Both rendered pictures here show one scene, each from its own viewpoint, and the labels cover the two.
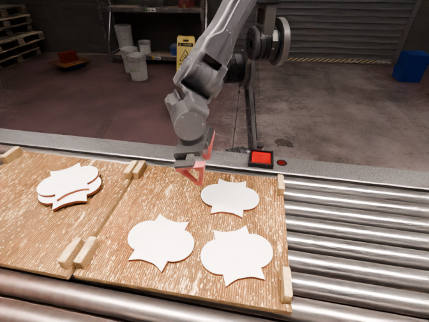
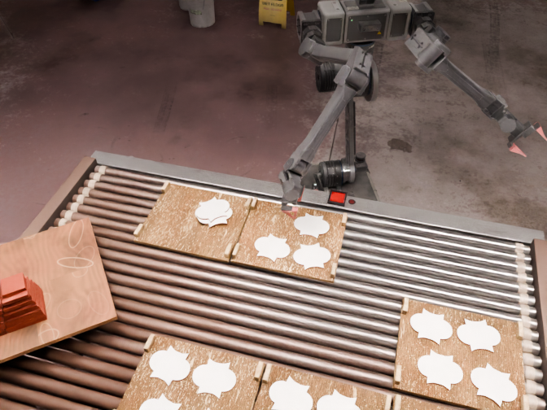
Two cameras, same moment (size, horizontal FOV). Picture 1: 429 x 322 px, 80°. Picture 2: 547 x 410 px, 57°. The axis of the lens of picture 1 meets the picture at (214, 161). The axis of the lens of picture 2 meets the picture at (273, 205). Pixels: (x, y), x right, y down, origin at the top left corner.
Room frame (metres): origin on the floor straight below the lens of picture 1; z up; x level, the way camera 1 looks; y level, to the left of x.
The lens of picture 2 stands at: (-0.93, -0.02, 2.52)
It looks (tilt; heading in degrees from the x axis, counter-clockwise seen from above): 46 degrees down; 6
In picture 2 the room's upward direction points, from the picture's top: 1 degrees counter-clockwise
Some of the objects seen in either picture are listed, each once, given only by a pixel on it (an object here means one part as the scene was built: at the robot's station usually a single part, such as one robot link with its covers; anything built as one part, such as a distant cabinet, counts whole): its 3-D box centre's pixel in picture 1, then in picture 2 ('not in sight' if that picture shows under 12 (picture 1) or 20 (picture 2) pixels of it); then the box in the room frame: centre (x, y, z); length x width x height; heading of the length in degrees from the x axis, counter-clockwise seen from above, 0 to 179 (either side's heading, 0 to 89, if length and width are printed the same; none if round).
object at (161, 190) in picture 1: (197, 220); (291, 237); (0.40, 0.04, 0.93); 0.41 x 0.35 x 0.02; 81
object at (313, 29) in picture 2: not in sight; (312, 37); (1.09, 0.00, 1.45); 0.09 x 0.08 x 0.12; 103
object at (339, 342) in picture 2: not in sight; (255, 323); (0.01, 0.14, 0.90); 1.95 x 0.05 x 0.05; 80
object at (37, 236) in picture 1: (39, 199); (195, 220); (0.47, 0.45, 0.93); 0.41 x 0.35 x 0.02; 79
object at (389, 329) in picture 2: not in sight; (264, 300); (0.11, 0.13, 0.90); 1.95 x 0.05 x 0.05; 80
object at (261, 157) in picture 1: (260, 158); (337, 198); (0.65, -0.15, 0.92); 0.06 x 0.06 x 0.01; 80
